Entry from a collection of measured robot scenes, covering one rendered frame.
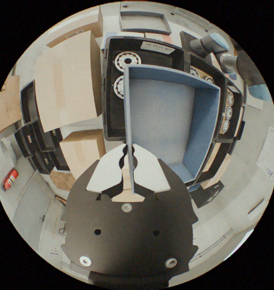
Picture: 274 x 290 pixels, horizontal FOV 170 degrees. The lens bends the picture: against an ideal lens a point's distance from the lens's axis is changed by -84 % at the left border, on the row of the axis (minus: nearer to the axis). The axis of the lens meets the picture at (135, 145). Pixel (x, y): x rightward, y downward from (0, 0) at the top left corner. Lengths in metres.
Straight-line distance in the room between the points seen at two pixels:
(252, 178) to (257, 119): 1.71
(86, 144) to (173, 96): 0.40
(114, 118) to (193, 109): 0.32
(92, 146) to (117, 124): 0.16
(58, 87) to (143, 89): 0.35
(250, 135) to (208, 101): 3.42
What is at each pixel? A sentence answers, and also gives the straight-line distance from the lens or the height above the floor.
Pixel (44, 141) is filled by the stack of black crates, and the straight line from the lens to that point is 1.41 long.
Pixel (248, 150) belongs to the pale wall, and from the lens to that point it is 3.63.
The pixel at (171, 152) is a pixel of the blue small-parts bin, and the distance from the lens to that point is 0.23.
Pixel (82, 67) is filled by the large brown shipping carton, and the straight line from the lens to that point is 0.39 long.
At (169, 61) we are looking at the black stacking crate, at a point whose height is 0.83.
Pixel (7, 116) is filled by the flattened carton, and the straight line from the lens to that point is 2.46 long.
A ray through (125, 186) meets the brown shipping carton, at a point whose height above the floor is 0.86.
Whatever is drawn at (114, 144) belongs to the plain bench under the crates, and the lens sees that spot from 0.61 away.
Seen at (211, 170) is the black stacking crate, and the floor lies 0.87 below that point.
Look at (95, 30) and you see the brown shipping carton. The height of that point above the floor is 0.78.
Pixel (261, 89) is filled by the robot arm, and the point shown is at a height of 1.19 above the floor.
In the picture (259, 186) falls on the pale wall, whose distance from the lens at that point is 3.78.
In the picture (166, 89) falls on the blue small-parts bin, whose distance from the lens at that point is 0.18.
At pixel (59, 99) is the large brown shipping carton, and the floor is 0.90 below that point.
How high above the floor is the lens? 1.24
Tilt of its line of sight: 60 degrees down
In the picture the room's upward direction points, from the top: 166 degrees clockwise
